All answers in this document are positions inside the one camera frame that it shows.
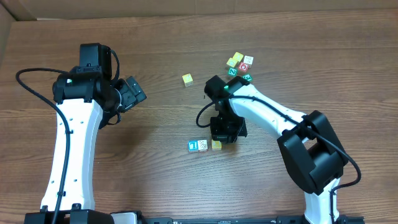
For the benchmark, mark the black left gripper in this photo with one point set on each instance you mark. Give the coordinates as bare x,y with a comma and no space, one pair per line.
135,90

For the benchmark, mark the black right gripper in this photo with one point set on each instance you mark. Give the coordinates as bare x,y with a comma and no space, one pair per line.
227,134

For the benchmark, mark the white pattern block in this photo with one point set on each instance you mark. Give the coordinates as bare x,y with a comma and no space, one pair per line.
202,145

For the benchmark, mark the blue letter block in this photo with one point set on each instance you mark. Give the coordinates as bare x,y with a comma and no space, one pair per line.
193,146

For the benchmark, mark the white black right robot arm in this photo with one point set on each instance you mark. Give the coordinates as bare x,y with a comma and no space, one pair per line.
312,153

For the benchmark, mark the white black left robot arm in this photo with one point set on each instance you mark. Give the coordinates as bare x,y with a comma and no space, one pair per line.
85,99

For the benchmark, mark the green letter block right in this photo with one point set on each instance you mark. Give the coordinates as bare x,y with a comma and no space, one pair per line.
247,77

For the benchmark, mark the green Z letter block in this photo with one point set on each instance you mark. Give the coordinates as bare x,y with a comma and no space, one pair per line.
232,72

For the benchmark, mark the red letter block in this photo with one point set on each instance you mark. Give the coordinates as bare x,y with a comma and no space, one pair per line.
243,67

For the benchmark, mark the yellow block left cluster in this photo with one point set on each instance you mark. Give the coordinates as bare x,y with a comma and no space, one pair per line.
232,62

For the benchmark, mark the yellow block cluster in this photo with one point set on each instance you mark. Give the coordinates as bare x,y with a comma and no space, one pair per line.
238,57
232,62

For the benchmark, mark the white letter block cluster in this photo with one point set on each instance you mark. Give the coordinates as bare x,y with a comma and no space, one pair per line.
248,60

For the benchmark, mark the yellow block top cluster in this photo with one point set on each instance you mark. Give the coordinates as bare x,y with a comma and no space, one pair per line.
238,57

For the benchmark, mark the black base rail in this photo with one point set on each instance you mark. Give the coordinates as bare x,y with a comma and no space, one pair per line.
278,220

